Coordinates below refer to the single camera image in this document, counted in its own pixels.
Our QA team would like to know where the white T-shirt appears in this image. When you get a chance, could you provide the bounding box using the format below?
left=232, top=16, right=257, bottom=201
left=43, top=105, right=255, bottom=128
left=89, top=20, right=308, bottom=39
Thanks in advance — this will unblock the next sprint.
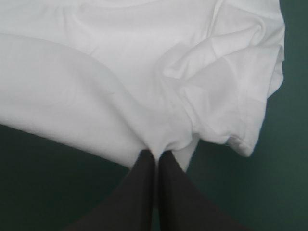
left=0, top=0, right=287, bottom=174

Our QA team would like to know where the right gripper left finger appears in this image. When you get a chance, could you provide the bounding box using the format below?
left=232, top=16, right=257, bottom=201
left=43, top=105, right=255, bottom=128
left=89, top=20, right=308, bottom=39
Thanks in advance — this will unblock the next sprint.
left=64, top=149, right=156, bottom=231

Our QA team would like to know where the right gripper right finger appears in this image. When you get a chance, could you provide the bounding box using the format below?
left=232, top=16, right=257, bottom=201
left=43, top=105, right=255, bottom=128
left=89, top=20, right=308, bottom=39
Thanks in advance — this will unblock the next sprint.
left=156, top=151, right=247, bottom=231

